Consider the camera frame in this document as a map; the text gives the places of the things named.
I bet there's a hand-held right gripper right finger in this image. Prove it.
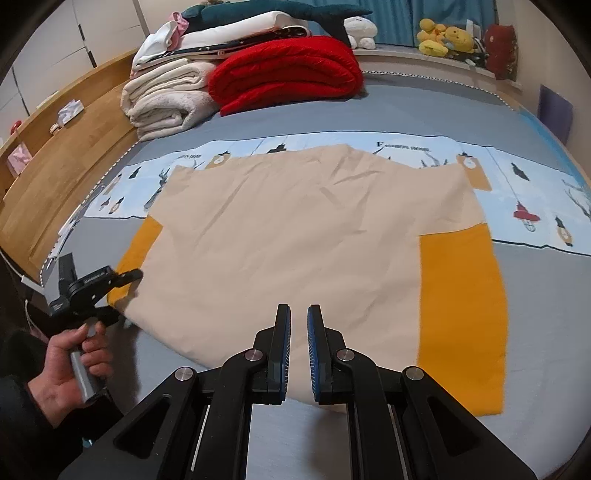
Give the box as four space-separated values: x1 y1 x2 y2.
307 305 539 480

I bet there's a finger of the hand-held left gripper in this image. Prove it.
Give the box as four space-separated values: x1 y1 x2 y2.
92 307 134 329
108 269 144 292

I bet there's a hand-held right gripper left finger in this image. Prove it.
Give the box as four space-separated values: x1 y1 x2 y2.
58 304 293 480

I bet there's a beige and yellow hooded jacket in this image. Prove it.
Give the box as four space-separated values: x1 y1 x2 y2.
108 144 509 416

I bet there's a person's left forearm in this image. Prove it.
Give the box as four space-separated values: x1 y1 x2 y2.
0 323 123 480

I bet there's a person's left hand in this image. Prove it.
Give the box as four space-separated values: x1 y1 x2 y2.
34 320 115 420

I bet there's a wooden headboard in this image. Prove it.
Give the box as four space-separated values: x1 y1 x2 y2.
0 46 155 280

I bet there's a pink gift bag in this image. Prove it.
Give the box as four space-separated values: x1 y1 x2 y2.
6 142 34 175

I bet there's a tissue box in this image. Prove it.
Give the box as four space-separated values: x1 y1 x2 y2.
56 98 85 126

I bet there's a white fleece folded blanket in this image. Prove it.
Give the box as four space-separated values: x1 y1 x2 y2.
121 59 221 142

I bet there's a grey printed bed sheet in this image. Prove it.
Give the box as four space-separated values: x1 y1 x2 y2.
41 69 591 480

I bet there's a white wardrobe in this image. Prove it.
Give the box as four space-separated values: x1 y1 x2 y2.
0 0 153 114

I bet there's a white folded bedding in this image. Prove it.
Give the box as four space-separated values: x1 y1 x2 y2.
131 11 311 71

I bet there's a pink cloth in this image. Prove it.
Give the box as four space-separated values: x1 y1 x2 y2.
170 11 191 49

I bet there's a red folded blanket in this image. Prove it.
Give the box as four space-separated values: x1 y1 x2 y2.
208 36 365 117

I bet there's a teal plush shark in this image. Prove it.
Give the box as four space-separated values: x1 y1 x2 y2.
181 0 374 48

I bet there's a white plush toy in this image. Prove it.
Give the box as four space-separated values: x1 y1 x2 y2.
343 16 379 50

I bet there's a yellow plush toy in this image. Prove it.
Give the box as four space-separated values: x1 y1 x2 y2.
417 18 450 58
444 25 476 60

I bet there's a purple board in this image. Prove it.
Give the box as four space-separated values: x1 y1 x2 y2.
538 85 574 140

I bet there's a blue curtain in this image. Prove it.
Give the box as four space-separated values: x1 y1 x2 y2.
368 0 496 48

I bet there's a dark red cushion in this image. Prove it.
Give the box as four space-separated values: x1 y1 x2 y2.
484 24 516 80

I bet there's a white cable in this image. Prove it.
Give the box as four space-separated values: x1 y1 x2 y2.
19 271 49 342

